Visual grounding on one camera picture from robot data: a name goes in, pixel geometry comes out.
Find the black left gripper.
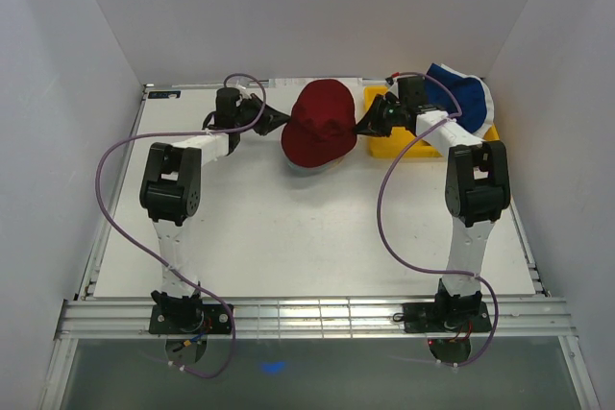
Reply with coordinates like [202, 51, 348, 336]
[234, 94, 291, 137]

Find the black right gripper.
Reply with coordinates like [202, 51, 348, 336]
[352, 94, 406, 138]

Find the maroon bucket hat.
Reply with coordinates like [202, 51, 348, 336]
[281, 79, 357, 169]

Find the grey bucket hat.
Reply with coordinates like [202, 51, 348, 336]
[285, 155, 345, 176]

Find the blue bucket hat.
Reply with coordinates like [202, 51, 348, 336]
[425, 63, 488, 136]

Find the white bucket hat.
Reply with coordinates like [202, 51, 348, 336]
[440, 63, 495, 138]

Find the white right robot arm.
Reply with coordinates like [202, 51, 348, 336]
[355, 72, 511, 330]

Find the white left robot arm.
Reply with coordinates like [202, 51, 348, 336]
[139, 87, 290, 333]

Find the blue label sticker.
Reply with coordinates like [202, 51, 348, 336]
[147, 90, 181, 99]

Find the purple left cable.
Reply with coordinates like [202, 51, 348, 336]
[94, 73, 268, 380]

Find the purple cable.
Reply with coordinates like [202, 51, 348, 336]
[377, 71, 499, 369]
[94, 73, 268, 380]

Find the aluminium frame rail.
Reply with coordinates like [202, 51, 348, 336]
[56, 296, 578, 340]

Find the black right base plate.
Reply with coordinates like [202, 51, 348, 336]
[392, 301, 492, 333]

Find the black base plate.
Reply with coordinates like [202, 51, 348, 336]
[148, 303, 233, 335]
[392, 301, 492, 333]

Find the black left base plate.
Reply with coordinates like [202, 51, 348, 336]
[148, 303, 233, 335]

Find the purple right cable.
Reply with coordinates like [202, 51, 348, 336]
[377, 71, 499, 369]

